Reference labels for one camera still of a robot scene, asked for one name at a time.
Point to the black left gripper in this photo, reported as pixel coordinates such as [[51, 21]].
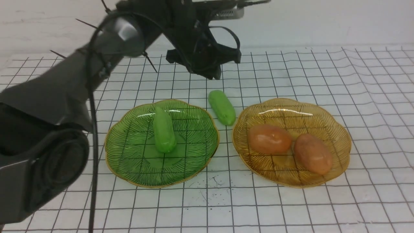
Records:
[[197, 50]]

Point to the green toy cucumber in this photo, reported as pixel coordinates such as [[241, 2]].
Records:
[[222, 107], [164, 135]]

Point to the orange toy potato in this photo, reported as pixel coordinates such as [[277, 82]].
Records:
[[313, 154], [268, 139]]

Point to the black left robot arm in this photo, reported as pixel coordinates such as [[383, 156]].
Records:
[[43, 120]]

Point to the green glass plate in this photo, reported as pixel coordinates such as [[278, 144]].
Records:
[[131, 153]]

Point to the amber glass plate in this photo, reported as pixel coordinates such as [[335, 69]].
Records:
[[297, 118]]

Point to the white grid tablecloth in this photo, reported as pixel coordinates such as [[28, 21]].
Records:
[[368, 90]]

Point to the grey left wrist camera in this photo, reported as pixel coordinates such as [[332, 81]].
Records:
[[229, 11]]

